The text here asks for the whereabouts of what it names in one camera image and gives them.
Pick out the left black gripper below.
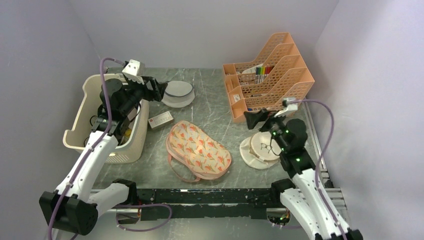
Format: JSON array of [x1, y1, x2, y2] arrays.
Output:
[[120, 75, 168, 116]]

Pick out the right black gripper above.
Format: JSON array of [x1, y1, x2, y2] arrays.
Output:
[[243, 108, 289, 153]]

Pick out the floral pink laundry bag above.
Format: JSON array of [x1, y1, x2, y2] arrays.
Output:
[[165, 120, 232, 183]]

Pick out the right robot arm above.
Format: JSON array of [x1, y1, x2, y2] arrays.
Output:
[[244, 108, 363, 240]]

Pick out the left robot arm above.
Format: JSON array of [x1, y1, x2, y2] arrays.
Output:
[[39, 76, 168, 239]]

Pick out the round white mesh bag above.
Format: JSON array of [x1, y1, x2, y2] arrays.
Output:
[[161, 80, 195, 108]]

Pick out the cream laundry basket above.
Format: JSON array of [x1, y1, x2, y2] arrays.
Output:
[[62, 74, 150, 164]]

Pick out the small white red box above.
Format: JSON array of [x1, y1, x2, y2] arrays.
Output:
[[148, 111, 174, 130]]

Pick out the coloured markers set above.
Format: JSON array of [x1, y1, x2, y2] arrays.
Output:
[[255, 66, 274, 77]]

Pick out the orange file organizer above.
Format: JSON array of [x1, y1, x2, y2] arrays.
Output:
[[222, 32, 315, 123]]

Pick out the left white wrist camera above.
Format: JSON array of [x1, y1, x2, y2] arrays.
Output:
[[121, 59, 145, 85]]

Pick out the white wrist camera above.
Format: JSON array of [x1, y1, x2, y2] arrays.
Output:
[[274, 97, 298, 118], [121, 59, 145, 85]]

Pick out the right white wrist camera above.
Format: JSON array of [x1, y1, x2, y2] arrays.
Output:
[[274, 97, 298, 118]]

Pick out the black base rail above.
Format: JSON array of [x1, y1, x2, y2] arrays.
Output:
[[124, 188, 287, 221]]

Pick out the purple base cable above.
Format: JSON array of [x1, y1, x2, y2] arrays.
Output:
[[115, 202, 173, 233]]

